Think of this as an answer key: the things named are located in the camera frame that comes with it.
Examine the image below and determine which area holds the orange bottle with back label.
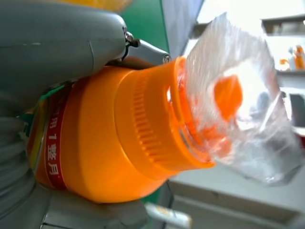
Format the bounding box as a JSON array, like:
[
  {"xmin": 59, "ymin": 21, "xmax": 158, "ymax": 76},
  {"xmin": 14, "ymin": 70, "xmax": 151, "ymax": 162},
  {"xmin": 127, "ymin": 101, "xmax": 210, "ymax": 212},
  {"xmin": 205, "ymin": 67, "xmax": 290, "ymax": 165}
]
[{"xmin": 25, "ymin": 12, "xmax": 303, "ymax": 205}]

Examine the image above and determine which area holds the white plastic bottle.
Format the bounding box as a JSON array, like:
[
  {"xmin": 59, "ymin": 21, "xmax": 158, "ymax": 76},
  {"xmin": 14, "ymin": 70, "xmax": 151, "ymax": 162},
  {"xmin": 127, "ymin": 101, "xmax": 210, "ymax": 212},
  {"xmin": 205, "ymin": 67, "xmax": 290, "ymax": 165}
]
[{"xmin": 144, "ymin": 202, "xmax": 193, "ymax": 229}]

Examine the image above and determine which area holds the grey shelf unit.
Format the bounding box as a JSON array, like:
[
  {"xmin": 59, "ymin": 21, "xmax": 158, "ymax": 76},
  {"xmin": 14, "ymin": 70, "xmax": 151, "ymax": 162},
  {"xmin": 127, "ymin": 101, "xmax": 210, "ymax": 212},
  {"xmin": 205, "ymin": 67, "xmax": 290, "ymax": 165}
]
[{"xmin": 261, "ymin": 12, "xmax": 305, "ymax": 149}]

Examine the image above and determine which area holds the orange item on shelf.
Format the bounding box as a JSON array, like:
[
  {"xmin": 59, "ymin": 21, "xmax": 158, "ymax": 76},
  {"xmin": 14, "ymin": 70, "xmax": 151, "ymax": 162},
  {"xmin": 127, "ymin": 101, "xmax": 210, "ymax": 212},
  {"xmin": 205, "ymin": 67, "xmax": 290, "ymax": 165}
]
[{"xmin": 288, "ymin": 45, "xmax": 305, "ymax": 71}]

